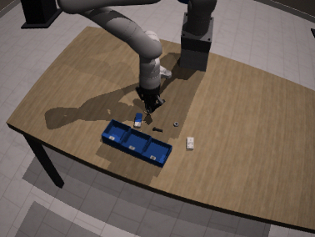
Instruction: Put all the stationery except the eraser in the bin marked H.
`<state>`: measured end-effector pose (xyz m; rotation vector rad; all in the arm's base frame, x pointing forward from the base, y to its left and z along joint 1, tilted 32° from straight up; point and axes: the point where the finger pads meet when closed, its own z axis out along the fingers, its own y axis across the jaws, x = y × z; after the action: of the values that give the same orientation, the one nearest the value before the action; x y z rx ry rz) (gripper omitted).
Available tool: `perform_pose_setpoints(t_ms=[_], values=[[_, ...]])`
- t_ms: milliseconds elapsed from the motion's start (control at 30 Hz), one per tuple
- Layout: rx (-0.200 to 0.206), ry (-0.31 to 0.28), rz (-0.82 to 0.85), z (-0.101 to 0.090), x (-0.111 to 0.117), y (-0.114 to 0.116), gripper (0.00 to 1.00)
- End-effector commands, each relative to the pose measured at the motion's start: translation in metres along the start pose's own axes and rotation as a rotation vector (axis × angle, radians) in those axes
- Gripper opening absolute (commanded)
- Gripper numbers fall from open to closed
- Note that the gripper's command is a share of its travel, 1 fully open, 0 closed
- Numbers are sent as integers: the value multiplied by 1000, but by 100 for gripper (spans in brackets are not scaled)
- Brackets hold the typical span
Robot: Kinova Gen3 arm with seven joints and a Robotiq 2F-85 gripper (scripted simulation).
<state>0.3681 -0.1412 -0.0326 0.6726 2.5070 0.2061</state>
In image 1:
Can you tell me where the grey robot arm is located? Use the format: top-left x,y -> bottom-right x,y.
57,0 -> 217,89

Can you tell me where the white domino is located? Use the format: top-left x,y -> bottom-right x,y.
187,137 -> 194,149

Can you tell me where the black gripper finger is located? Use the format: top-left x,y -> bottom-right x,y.
136,85 -> 150,110
147,95 -> 165,113

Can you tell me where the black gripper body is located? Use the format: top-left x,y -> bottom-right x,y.
139,83 -> 161,101

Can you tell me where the blue three-compartment bin rack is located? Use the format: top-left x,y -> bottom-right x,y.
102,119 -> 172,168

